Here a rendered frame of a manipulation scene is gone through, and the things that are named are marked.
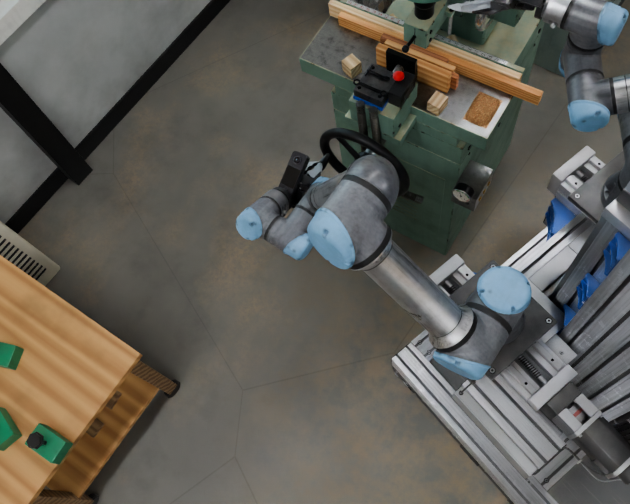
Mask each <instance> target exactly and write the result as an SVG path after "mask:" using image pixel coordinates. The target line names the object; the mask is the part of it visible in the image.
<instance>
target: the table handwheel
mask: <svg viewBox="0 0 630 504"><path fill-rule="evenodd" d="M334 138H336V139H337V140H338V141H339V142H340V143H341V144H342V145H343V146H344V147H345V148H346V149H347V151H348V152H349V153H350V154H351V155H352V156H353V157H354V161H355V160H357V159H359V158H361V157H363V156H366V155H379V156H381V157H384V158H385V159H387V160H388V161H389V162H390V163H391V164H392V165H393V166H394V168H395V169H396V171H397V174H398V177H399V182H400V185H399V193H398V197H400V196H402V195H404V194H405V193H406V192H407V191H408V189H409V186H410V180H409V176H408V173H407V171H406V169H405V168H404V166H403V165H402V163H401V162H400V161H399V160H398V159H397V158H396V157H395V156H394V155H393V154H392V153H391V152H390V151H389V150H388V149H387V148H385V147H384V144H385V142H386V141H387V140H384V139H382V138H381V142H382V145H381V144H380V143H378V142H377V141H375V140H373V139H372V138H370V137H368V136H366V135H364V134H362V133H359V132H357V131H354V130H350V129H346V128H331V129H328V130H326V131H325V132H324V133H323V134H322V135H321V137H320V149H321V151H322V153H323V155H325V154H326V153H329V154H330V155H331V158H330V160H329V162H328V163H329V164H330V165H331V166H332V167H333V168H334V169H335V170H336V171H337V172H338V173H339V174H340V173H342V172H344V171H346V170H347V168H346V167H345V166H344V165H343V164H342V163H341V162H340V161H339V160H338V159H337V158H336V156H335V155H334V154H333V152H332V150H331V148H330V145H329V141H330V140H331V139H334ZM345 139H346V140H350V141H353V142H355V143H358V144H360V145H362V146H364V147H366V148H367V149H366V150H365V152H359V153H357V152H356V151H355V150H354V149H353V148H352V147H351V146H350V144H349V143H348V142H347V141H346V140H345Z"/></svg>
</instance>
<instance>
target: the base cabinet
mask: <svg viewBox="0 0 630 504"><path fill-rule="evenodd" d="M542 30H543V28H542ZM542 30H541V31H540V33H539V35H538V36H537V38H536V40H535V41H534V43H533V45H532V46H531V48H530V50H529V51H528V53H527V55H526V56H525V58H524V60H523V61H522V63H521V65H520V67H523V68H525V72H524V76H523V80H522V83H524V84H526V85H527V83H528V80H529V76H530V72H531V69H532V65H533V62H534V58H535V55H536V51H537V48H538V44H539V41H540V37H541V34H542ZM522 101H523V100H522V99H520V98H516V99H515V101H514V103H513V104H512V106H511V108H510V109H509V111H508V113H507V115H506V116H505V118H504V120H503V121H502V123H501V125H500V126H499V128H498V130H497V131H496V133H495V135H494V136H493V138H492V140H491V142H490V143H489V145H488V147H487V148H486V150H485V151H484V150H482V149H480V148H477V147H475V146H473V145H472V146H471V148H470V150H469V151H468V153H467V155H466V156H465V158H464V160H463V161H462V163H461V164H457V163H455V162H452V161H450V160H448V159H446V158H444V157H441V156H439V155H437V154H435V153H432V152H430V151H428V150H426V149H424V148H421V147H419V146H417V145H415V144H412V143H410V142H408V141H406V140H404V142H403V143H402V145H401V146H398V145H395V144H393V143H391V142H389V141H386V142H385V144H384V147H385V148H387V149H388V150H389V151H390V152H391V153H392V154H393V155H394V156H395V157H396V158H397V159H398V160H399V161H400V162H401V163H402V165H403V166H404V168H405V169H406V171H407V173H408V176H409V180H410V186H409V189H408V191H409V192H410V191H411V192H413V193H415V194H418V195H421V196H423V197H424V199H423V202H422V203H421V204H418V203H416V202H413V201H412V200H411V199H410V200H407V199H405V198H403V197H402V196H400V197H397V200H396V202H395V204H394V206H393V207H392V209H391V210H390V212H389V213H388V215H387V216H386V217H385V219H384V222H385V223H386V224H387V225H388V226H389V227H390V228H391V229H393V230H395V231H397V232H399V233H401V234H403V235H405V236H407V237H409V238H411V239H413V240H415V241H417V242H419V243H421V244H423V245H425V246H427V247H429V248H431V249H433V250H435V251H437V252H439V253H441V254H443V255H446V254H447V252H448V251H449V249H450V247H451V245H452V244H453V242H454V240H455V239H456V237H457V235H458V233H459V232H460V230H461V228H462V226H463V225H464V223H465V221H466V220H467V218H468V216H469V214H470V213H471V210H469V209H467V208H465V207H463V206H461V205H458V204H456V203H454V202H452V201H451V197H452V190H453V188H454V186H455V184H456V183H457V181H458V179H459V178H460V176H461V174H462V173H463V171H464V169H465V168H466V166H467V164H468V163H469V161H470V160H473V161H475V162H478V163H480V164H482V165H484V166H487V167H489V168H491V169H493V170H494V171H495V170H496V168H497V166H498V164H499V163H500V161H501V159H502V157H503V156H504V154H505V152H506V151H507V149H508V147H509V145H510V143H511V139H512V136H513V132H514V129H515V125H516V122H517V118H518V115H519V111H520V108H521V104H522ZM334 114H335V121H336V127H337V128H346V129H350V130H354V131H357V132H359V128H358V127H356V126H354V125H351V124H349V123H347V122H346V121H345V115H346V113H343V112H341V111H339V110H337V109H335V108H334ZM345 140H346V139H345ZM346 141H347V142H348V143H349V144H350V146H351V147H352V148H353V149H354V150H355V151H356V152H357V153H359V152H361V145H360V144H358V143H355V142H353V141H350V140H346ZM339 145H340V151H341V158H342V164H343V165H344V166H345V167H346V168H348V167H349V165H350V164H351V163H352V162H353V161H354V157H353V156H352V155H351V154H350V153H349V152H348V151H347V149H346V148H345V147H344V146H343V145H342V144H341V143H340V142H339Z"/></svg>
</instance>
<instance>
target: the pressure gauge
mask: <svg viewBox="0 0 630 504"><path fill-rule="evenodd" d="M474 194H475V192H474V190H473V188H472V187H470V186H469V185H467V184H465V183H457V184H456V185H455V187H454V189H453V190H452V195H453V196H454V197H455V198H456V199H457V200H459V201H461V202H464V203H469V202H470V201H471V199H472V197H473V196H474ZM460 195H461V196H462V197H460Z"/></svg>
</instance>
